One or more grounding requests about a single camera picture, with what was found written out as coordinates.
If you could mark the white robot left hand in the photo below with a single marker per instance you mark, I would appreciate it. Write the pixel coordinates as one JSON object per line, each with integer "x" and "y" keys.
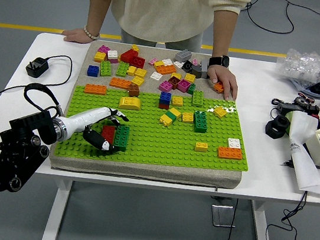
{"x": 85, "y": 118}

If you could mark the person's left hand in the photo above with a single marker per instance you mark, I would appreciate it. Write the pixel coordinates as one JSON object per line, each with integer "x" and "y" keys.
{"x": 225, "y": 78}

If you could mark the person's right hand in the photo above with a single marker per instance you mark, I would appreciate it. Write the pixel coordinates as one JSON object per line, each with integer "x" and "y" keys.
{"x": 77, "y": 36}

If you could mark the orange long brick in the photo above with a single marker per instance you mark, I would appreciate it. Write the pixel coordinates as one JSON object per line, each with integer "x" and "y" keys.
{"x": 230, "y": 153}
{"x": 120, "y": 83}
{"x": 218, "y": 88}
{"x": 166, "y": 69}
{"x": 95, "y": 89}

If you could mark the red long brick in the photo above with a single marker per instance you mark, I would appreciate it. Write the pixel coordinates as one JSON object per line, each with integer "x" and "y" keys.
{"x": 107, "y": 133}

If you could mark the dark green long brick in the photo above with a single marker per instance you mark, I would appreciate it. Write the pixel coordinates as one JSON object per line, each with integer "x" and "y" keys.
{"x": 121, "y": 138}
{"x": 200, "y": 121}

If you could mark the yellow curved brick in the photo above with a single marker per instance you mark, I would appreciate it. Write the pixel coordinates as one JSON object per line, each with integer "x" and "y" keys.
{"x": 129, "y": 103}

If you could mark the brown small brick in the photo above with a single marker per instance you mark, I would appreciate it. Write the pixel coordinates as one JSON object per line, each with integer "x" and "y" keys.
{"x": 133, "y": 90}

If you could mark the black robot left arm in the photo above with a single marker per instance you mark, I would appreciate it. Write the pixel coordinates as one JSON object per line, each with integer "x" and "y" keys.
{"x": 31, "y": 125}

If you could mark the person's right forearm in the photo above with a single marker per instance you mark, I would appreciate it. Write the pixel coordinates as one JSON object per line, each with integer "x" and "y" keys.
{"x": 97, "y": 12}

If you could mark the person's left forearm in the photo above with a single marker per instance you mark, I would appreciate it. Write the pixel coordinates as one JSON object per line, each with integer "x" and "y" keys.
{"x": 222, "y": 33}

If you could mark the grey long brick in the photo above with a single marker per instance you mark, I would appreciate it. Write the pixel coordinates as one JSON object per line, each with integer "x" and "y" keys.
{"x": 204, "y": 69}

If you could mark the magenta square brick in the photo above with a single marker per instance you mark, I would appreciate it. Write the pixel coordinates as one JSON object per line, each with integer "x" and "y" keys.
{"x": 165, "y": 86}
{"x": 103, "y": 49}

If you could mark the dark grey brick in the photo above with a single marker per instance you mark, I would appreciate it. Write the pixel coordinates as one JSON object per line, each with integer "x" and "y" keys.
{"x": 196, "y": 70}

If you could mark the yellow square brick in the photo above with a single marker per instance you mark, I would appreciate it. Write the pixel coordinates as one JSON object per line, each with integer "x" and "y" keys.
{"x": 158, "y": 64}
{"x": 189, "y": 77}
{"x": 201, "y": 147}
{"x": 176, "y": 75}
{"x": 187, "y": 117}
{"x": 220, "y": 112}
{"x": 137, "y": 81}
{"x": 99, "y": 57}
{"x": 140, "y": 72}
{"x": 177, "y": 101}
{"x": 166, "y": 120}
{"x": 131, "y": 70}

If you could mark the lime green brick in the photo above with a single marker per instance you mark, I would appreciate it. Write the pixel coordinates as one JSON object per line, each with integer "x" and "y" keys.
{"x": 197, "y": 98}
{"x": 122, "y": 69}
{"x": 105, "y": 69}

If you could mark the small pink brick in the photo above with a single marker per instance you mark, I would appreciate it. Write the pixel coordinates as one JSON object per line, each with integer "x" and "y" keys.
{"x": 194, "y": 61}
{"x": 152, "y": 61}

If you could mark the small dark green brick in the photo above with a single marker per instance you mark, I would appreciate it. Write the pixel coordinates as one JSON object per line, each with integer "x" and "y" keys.
{"x": 191, "y": 88}

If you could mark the blue square brick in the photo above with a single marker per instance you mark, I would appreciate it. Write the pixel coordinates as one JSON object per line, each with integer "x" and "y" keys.
{"x": 92, "y": 70}
{"x": 165, "y": 97}

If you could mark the white square brick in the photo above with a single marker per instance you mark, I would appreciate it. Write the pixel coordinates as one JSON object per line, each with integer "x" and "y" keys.
{"x": 234, "y": 143}
{"x": 112, "y": 54}
{"x": 177, "y": 64}
{"x": 167, "y": 61}
{"x": 155, "y": 76}

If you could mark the black hollow brick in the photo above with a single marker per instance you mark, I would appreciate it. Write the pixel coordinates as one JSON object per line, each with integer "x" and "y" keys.
{"x": 187, "y": 66}

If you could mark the magenta hollow brick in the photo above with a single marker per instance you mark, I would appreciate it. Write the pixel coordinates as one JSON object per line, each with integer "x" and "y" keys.
{"x": 183, "y": 85}

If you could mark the pink square brick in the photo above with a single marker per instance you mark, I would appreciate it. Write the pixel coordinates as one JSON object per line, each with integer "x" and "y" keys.
{"x": 114, "y": 60}

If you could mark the light grey brick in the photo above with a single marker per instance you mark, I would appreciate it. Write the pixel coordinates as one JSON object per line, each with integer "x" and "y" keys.
{"x": 182, "y": 55}

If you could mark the dark red hollow brick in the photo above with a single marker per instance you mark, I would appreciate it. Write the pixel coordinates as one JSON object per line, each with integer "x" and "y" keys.
{"x": 173, "y": 82}
{"x": 137, "y": 61}

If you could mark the large red brick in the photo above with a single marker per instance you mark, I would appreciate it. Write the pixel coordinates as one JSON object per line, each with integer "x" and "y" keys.
{"x": 127, "y": 55}

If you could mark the small yellow brick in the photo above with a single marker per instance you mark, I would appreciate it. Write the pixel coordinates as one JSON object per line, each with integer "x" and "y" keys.
{"x": 135, "y": 48}

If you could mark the yellow thin brick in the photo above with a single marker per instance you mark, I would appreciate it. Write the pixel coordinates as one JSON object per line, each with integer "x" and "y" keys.
{"x": 175, "y": 111}

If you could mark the green thin brick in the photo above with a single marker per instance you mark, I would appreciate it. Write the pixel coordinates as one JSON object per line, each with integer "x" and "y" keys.
{"x": 172, "y": 115}

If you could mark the red square brick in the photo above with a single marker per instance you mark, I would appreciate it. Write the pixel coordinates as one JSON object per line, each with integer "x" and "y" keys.
{"x": 163, "y": 106}

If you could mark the green studded baseplate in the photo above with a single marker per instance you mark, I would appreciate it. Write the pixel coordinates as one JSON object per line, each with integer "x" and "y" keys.
{"x": 156, "y": 146}

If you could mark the black wristwatch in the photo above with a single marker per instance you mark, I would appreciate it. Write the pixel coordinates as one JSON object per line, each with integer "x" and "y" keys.
{"x": 219, "y": 60}

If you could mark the black power plug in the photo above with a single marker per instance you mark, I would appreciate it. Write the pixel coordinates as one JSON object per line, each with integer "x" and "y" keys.
{"x": 37, "y": 67}

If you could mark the large black nut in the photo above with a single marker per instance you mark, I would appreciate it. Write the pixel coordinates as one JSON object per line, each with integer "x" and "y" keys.
{"x": 269, "y": 130}

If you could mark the black power adapter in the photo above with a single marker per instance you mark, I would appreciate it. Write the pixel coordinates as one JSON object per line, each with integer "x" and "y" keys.
{"x": 290, "y": 107}

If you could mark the green paper piece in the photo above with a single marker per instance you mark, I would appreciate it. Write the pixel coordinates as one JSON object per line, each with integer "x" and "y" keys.
{"x": 288, "y": 120}

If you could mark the blue plastic dish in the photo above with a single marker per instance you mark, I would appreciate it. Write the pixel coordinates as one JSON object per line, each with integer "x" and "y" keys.
{"x": 301, "y": 87}

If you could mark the clear plastic bag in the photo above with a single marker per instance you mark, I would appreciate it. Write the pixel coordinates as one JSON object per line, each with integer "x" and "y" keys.
{"x": 302, "y": 64}

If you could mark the black servo parts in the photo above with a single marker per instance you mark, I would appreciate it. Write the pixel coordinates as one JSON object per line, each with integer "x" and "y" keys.
{"x": 310, "y": 108}

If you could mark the person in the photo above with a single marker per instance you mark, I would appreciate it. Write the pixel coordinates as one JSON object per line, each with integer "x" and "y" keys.
{"x": 164, "y": 7}

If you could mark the white table leg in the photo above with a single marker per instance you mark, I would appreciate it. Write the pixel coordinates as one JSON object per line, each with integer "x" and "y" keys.
{"x": 262, "y": 239}
{"x": 55, "y": 215}

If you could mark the white paper sheet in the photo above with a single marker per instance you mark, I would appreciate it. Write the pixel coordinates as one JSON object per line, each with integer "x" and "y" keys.
{"x": 305, "y": 167}

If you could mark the metal floor plate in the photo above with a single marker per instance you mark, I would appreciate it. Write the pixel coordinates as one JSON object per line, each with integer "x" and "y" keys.
{"x": 222, "y": 216}

